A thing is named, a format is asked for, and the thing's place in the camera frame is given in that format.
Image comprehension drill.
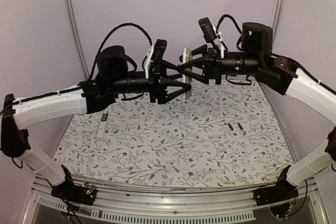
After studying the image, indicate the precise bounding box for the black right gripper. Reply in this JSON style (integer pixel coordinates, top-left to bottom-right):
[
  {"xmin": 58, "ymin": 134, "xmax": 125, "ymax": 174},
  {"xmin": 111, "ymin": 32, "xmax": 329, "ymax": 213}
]
[{"xmin": 177, "ymin": 44, "xmax": 263, "ymax": 84}]

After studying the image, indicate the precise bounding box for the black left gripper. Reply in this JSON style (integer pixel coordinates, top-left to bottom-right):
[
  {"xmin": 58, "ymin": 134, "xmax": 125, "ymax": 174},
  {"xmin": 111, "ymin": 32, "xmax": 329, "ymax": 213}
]
[{"xmin": 109, "ymin": 59, "xmax": 192, "ymax": 103}]

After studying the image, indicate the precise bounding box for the white slim remote control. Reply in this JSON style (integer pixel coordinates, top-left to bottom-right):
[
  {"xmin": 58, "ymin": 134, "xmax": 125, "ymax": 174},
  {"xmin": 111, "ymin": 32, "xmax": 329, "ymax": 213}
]
[{"xmin": 97, "ymin": 112, "xmax": 109, "ymax": 140}]

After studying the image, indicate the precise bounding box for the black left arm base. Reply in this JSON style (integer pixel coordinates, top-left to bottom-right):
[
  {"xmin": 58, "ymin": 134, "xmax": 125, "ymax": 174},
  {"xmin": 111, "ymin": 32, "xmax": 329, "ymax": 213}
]
[{"xmin": 51, "ymin": 165, "xmax": 97, "ymax": 206}]

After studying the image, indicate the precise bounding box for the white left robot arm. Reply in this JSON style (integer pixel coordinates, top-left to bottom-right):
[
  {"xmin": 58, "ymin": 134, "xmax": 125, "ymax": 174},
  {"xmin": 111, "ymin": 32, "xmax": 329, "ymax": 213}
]
[{"xmin": 1, "ymin": 45, "xmax": 191, "ymax": 200}]

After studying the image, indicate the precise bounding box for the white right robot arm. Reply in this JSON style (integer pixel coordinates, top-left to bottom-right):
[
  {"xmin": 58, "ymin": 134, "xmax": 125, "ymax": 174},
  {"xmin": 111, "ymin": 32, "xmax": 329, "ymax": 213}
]
[{"xmin": 191, "ymin": 82, "xmax": 333, "ymax": 187}]

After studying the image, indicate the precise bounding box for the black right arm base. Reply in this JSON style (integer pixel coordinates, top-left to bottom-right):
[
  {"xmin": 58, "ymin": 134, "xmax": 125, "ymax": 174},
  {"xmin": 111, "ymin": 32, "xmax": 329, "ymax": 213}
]
[{"xmin": 253, "ymin": 165, "xmax": 299, "ymax": 218}]

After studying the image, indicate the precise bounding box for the floral patterned table mat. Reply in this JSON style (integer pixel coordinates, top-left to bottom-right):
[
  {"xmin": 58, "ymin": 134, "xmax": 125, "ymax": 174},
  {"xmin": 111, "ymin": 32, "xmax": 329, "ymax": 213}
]
[{"xmin": 49, "ymin": 77, "xmax": 295, "ymax": 189}]

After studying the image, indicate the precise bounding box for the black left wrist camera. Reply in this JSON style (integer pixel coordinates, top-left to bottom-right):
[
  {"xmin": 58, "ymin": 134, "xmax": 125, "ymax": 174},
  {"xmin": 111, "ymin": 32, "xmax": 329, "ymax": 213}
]
[{"xmin": 143, "ymin": 39, "xmax": 168, "ymax": 78}]

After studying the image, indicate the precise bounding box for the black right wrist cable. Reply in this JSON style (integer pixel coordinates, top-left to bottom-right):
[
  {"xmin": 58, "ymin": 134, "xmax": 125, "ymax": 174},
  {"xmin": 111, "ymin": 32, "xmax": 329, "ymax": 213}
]
[{"xmin": 215, "ymin": 14, "xmax": 244, "ymax": 51}]

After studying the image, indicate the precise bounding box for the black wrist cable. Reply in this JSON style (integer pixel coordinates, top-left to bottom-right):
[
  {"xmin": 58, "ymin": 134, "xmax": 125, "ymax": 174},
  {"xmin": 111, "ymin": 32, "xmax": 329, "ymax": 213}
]
[
  {"xmin": 215, "ymin": 14, "xmax": 244, "ymax": 51},
  {"xmin": 89, "ymin": 24, "xmax": 153, "ymax": 80}
]

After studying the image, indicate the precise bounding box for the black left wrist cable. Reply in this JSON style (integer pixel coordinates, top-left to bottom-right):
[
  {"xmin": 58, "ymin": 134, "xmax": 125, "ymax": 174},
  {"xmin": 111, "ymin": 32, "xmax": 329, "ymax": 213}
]
[{"xmin": 89, "ymin": 24, "xmax": 153, "ymax": 80}]

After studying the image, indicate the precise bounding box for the left aluminium corner post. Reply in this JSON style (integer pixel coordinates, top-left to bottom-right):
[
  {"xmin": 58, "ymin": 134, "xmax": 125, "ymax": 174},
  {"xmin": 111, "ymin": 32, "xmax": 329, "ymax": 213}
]
[{"xmin": 64, "ymin": 0, "xmax": 90, "ymax": 80}]

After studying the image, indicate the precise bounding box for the aluminium front rail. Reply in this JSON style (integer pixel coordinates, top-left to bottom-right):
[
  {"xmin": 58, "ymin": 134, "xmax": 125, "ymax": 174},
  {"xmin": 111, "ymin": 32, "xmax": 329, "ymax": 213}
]
[{"xmin": 23, "ymin": 176, "xmax": 329, "ymax": 223}]

